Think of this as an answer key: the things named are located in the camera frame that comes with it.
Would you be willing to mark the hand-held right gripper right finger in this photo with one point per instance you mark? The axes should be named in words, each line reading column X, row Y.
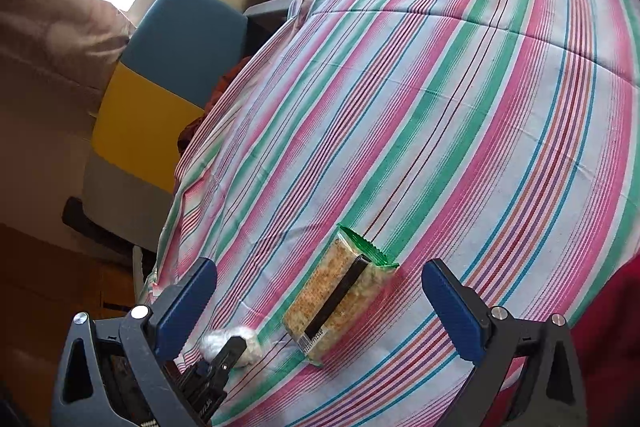
column 455, row 307

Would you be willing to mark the dark red cloth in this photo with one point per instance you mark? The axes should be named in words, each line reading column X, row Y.
column 220, row 97

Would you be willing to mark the grey yellow blue chair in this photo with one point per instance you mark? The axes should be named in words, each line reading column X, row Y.
column 145, row 127

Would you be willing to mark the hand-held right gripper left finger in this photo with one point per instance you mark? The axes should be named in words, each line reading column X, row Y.
column 185, row 302

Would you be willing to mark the white plastic wad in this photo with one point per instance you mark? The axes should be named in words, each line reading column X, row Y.
column 215, row 339

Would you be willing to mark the red garment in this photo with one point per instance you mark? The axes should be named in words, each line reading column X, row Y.
column 615, row 332

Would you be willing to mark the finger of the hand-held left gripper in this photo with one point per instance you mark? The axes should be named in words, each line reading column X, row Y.
column 222, row 359

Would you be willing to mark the wooden wardrobe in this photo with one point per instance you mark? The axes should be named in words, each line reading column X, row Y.
column 40, row 282

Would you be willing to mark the cracker packet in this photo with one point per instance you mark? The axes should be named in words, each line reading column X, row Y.
column 335, row 292

